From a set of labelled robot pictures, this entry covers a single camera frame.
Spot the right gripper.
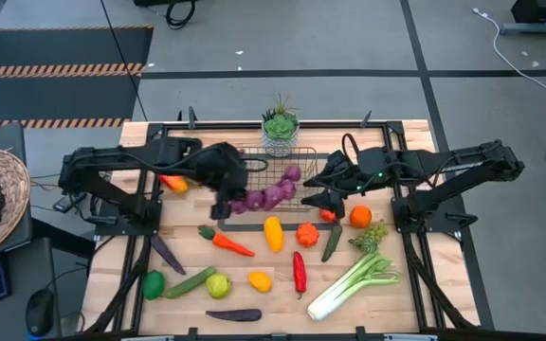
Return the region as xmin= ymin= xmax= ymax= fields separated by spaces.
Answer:
xmin=300 ymin=150 xmax=362 ymax=220

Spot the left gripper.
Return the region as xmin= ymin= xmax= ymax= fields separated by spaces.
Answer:
xmin=200 ymin=141 xmax=251 ymax=221

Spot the orange carrot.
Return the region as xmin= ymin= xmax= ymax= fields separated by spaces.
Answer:
xmin=197 ymin=224 xmax=256 ymax=259

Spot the round orange fruit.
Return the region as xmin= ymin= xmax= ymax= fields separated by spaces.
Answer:
xmin=349 ymin=205 xmax=373 ymax=229

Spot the purple onion string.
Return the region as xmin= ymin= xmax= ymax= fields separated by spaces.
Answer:
xmin=227 ymin=165 xmax=302 ymax=215

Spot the orange crinkled pepper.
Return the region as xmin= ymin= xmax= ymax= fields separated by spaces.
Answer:
xmin=296 ymin=222 xmax=320 ymax=248

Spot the red yellow mango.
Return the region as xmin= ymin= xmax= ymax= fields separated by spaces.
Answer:
xmin=158 ymin=174 xmax=190 ymax=194

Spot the green grape bunch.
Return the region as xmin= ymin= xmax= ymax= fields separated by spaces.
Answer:
xmin=348 ymin=222 xmax=391 ymax=255

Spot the slim purple eggplant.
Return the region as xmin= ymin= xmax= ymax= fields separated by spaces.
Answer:
xmin=150 ymin=234 xmax=188 ymax=277

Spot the yellow-green apple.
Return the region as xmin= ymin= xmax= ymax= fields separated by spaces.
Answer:
xmin=205 ymin=273 xmax=233 ymax=300

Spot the yellow lemon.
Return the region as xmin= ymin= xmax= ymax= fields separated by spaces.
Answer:
xmin=247 ymin=270 xmax=273 ymax=294

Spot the red chili pepper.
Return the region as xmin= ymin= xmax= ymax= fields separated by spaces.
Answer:
xmin=292 ymin=251 xmax=308 ymax=299

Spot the long green cucumber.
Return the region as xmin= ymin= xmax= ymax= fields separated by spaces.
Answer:
xmin=162 ymin=265 xmax=218 ymax=300

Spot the green white celery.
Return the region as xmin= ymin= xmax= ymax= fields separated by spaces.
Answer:
xmin=306 ymin=252 xmax=402 ymax=322

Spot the dark green lime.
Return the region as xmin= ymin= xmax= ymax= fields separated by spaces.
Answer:
xmin=141 ymin=270 xmax=167 ymax=301

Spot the thick purple eggplant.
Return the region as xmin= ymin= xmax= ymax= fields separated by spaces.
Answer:
xmin=205 ymin=308 xmax=263 ymax=323

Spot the potted green succulent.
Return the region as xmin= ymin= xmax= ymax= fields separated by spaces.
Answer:
xmin=261 ymin=93 xmax=301 ymax=158

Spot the small black controller box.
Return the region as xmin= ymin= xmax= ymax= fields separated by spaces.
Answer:
xmin=53 ymin=188 xmax=87 ymax=213

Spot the woven straw bowl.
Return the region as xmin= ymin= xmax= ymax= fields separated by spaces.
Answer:
xmin=0 ymin=149 xmax=31 ymax=264

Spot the black computer mouse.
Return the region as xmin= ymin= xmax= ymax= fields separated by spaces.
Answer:
xmin=25 ymin=287 xmax=55 ymax=338

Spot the dark grey side desk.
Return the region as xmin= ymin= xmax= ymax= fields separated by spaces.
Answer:
xmin=0 ymin=122 xmax=64 ymax=341

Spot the black hazard-striped floor mat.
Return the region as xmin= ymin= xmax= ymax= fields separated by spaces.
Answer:
xmin=0 ymin=26 xmax=155 ymax=130

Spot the grey desk base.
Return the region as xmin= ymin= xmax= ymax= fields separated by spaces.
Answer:
xmin=499 ymin=0 xmax=546 ymax=35

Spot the black wire basket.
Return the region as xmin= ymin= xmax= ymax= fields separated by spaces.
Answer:
xmin=239 ymin=146 xmax=322 ymax=213

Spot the black aluminium table frame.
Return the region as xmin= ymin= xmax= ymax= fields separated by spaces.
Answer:
xmin=82 ymin=106 xmax=496 ymax=341

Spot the coiled black floor cable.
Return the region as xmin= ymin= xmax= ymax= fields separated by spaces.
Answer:
xmin=164 ymin=0 xmax=198 ymax=30

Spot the white floor cable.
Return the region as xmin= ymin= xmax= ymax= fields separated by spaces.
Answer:
xmin=471 ymin=7 xmax=546 ymax=108

